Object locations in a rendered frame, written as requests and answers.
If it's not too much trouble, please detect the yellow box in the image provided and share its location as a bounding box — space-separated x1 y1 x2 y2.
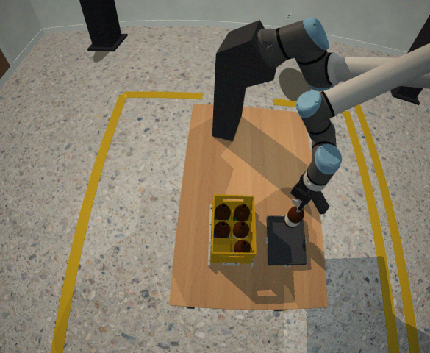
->
210 199 257 264

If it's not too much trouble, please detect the dark brown bottle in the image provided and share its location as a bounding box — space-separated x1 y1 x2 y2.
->
233 204 250 221
214 203 231 220
284 206 304 228
233 221 249 239
214 221 230 238
233 240 251 253

